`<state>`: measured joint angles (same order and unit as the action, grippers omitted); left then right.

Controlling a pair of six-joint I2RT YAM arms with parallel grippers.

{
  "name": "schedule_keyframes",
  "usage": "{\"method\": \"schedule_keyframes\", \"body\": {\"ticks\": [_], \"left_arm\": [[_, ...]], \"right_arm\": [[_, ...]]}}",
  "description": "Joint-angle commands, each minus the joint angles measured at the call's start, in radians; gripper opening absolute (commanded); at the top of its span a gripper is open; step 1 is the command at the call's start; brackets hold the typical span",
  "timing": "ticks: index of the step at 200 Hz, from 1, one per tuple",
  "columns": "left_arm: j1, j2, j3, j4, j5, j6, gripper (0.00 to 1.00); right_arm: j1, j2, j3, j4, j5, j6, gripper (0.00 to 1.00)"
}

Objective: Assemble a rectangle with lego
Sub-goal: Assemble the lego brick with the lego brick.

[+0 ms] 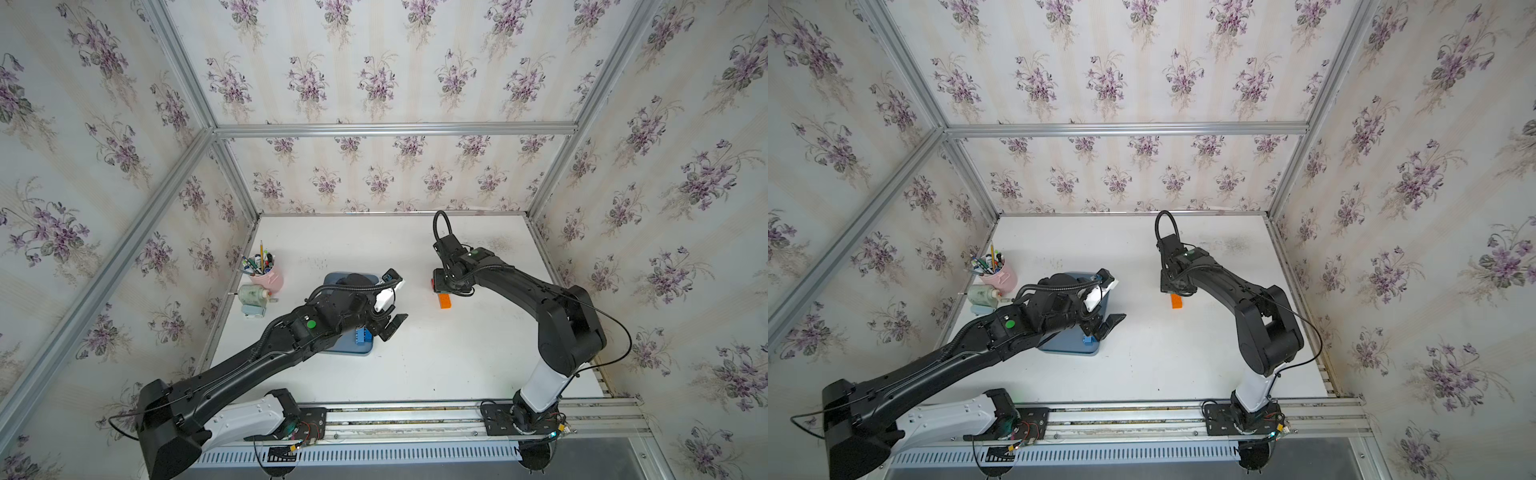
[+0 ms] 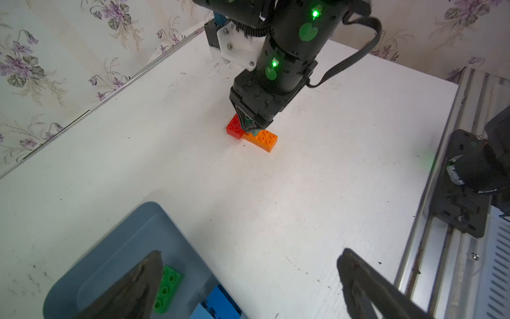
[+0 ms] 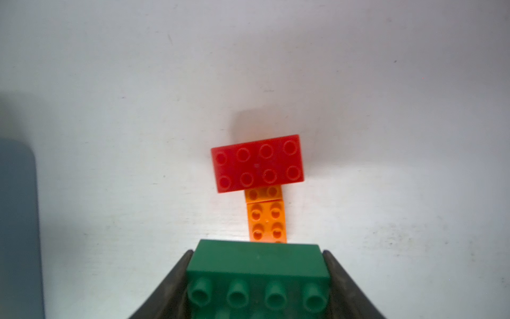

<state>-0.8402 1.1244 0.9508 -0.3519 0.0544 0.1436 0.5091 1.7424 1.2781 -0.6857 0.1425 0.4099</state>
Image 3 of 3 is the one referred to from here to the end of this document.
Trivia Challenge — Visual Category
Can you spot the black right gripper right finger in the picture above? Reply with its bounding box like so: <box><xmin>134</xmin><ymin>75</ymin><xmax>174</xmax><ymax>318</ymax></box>
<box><xmin>323</xmin><ymin>250</ymin><xmax>386</xmax><ymax>319</ymax></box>

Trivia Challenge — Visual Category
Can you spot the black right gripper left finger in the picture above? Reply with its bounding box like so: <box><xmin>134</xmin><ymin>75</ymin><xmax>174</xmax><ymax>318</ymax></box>
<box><xmin>130</xmin><ymin>249</ymin><xmax>193</xmax><ymax>319</ymax></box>

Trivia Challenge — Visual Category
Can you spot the long dark green lego brick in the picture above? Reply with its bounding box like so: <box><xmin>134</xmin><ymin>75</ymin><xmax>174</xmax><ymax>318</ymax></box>
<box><xmin>187</xmin><ymin>239</ymin><xmax>331</xmax><ymax>318</ymax></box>

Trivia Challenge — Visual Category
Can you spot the orange lego brick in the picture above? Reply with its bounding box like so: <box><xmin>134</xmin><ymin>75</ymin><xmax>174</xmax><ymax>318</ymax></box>
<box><xmin>244</xmin><ymin>186</ymin><xmax>283</xmax><ymax>203</ymax></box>
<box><xmin>247</xmin><ymin>199</ymin><xmax>287</xmax><ymax>243</ymax></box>

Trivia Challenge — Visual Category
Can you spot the red lego brick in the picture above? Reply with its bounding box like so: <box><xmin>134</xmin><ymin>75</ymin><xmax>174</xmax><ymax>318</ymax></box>
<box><xmin>211</xmin><ymin>134</ymin><xmax>305</xmax><ymax>194</ymax></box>

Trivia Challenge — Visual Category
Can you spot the blue plastic tray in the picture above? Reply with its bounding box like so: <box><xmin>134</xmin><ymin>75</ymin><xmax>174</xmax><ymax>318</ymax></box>
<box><xmin>1</xmin><ymin>138</ymin><xmax>45</xmax><ymax>318</ymax></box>

